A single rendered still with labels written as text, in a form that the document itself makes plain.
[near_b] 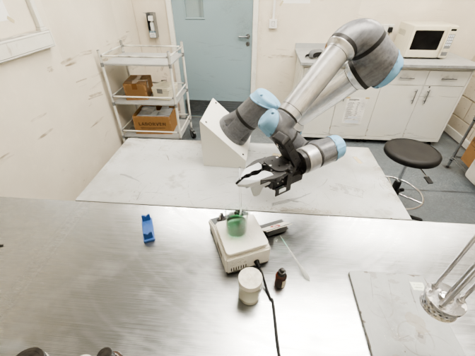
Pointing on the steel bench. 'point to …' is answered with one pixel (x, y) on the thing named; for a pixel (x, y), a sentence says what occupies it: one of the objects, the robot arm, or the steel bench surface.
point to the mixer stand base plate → (399, 316)
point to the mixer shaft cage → (451, 313)
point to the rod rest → (148, 229)
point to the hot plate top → (256, 236)
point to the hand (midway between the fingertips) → (240, 179)
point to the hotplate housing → (242, 260)
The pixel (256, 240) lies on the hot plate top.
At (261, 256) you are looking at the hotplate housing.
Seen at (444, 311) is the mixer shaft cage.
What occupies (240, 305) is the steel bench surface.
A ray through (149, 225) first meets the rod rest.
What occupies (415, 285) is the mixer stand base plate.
